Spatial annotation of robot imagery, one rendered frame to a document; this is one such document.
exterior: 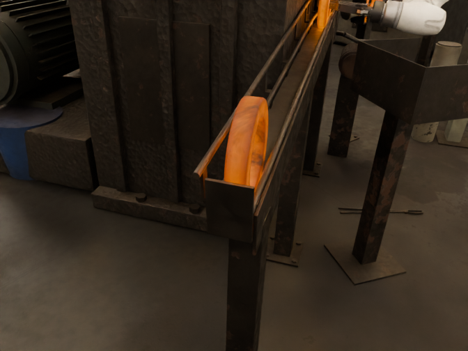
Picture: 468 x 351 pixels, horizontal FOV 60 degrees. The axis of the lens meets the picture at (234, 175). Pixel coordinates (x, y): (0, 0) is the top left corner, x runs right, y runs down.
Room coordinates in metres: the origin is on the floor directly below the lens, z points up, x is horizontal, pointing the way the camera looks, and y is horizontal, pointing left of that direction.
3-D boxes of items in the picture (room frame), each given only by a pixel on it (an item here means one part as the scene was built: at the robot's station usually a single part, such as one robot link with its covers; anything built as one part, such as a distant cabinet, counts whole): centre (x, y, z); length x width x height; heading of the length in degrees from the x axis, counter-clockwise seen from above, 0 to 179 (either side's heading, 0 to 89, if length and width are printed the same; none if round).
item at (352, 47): (1.91, -0.54, 0.27); 0.22 x 0.13 x 0.53; 164
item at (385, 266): (1.05, -0.47, 0.36); 0.26 x 0.20 x 0.72; 19
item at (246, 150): (0.58, -0.02, 0.65); 0.18 x 0.03 x 0.18; 167
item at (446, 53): (2.08, -1.05, 0.26); 0.12 x 0.12 x 0.52
